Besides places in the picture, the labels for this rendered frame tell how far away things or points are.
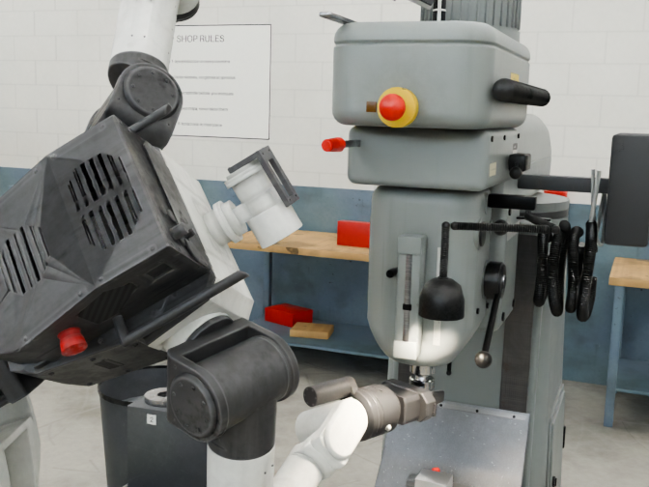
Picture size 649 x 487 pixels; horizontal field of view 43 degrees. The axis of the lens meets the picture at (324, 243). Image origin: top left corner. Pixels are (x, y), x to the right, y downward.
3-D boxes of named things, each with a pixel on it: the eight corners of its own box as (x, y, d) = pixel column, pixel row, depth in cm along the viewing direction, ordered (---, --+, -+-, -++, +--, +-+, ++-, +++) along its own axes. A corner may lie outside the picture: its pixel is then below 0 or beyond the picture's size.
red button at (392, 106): (402, 121, 120) (404, 93, 120) (376, 120, 122) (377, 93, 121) (409, 121, 123) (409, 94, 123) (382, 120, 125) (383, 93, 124)
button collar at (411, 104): (414, 128, 123) (416, 87, 122) (376, 127, 125) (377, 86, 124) (417, 128, 125) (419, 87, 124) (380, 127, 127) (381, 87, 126)
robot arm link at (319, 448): (375, 416, 137) (339, 479, 128) (340, 426, 143) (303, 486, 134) (351, 388, 136) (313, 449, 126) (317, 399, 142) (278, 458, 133)
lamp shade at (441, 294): (419, 320, 128) (421, 280, 127) (417, 309, 135) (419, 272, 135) (465, 322, 128) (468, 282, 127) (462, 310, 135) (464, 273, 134)
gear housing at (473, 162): (487, 192, 132) (491, 129, 130) (344, 184, 141) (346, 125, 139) (519, 179, 163) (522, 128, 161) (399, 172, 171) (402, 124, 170)
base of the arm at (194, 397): (201, 469, 101) (226, 408, 95) (137, 397, 107) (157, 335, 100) (283, 419, 112) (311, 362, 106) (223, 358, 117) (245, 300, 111)
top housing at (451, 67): (484, 130, 121) (491, 17, 119) (319, 125, 131) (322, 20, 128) (528, 128, 164) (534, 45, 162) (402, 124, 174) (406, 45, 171)
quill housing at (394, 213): (468, 378, 141) (479, 190, 136) (354, 361, 148) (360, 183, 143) (489, 349, 158) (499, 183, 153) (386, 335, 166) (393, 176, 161)
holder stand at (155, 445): (220, 505, 171) (221, 414, 168) (126, 488, 177) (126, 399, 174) (243, 481, 182) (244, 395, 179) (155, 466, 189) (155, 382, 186)
